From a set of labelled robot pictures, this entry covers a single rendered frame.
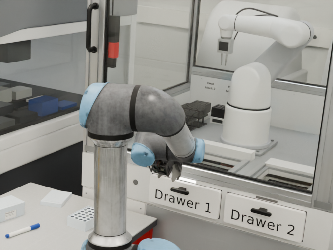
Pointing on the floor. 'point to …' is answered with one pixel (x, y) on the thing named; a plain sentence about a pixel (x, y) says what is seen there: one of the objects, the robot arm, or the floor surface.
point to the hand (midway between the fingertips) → (173, 173)
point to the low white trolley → (58, 222)
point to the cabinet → (201, 230)
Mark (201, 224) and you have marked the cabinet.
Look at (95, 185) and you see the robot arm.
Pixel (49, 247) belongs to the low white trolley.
